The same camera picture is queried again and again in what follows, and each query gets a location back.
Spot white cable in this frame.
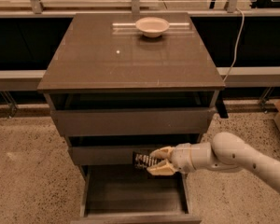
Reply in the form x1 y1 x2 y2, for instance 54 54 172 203
222 7 245 82

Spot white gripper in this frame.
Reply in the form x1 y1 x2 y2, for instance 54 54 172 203
147 143 195 175

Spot grey middle drawer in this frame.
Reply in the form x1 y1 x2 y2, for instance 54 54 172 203
69 133 201 166

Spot metal window railing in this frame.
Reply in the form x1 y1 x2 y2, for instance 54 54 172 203
0 0 280 92

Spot grey bottom drawer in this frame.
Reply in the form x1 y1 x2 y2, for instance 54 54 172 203
70 164 201 224

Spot grey drawer cabinet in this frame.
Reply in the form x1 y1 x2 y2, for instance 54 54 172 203
36 11 226 224

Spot white paper bowl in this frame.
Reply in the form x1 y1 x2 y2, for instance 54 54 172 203
135 17 170 38

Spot grey drawer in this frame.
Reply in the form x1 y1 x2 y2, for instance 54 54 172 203
70 164 201 224
46 90 217 137
69 133 201 166

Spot grey top drawer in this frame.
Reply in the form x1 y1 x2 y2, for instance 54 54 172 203
46 90 217 137

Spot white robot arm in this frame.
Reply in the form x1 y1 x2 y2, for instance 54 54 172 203
147 132 280 194

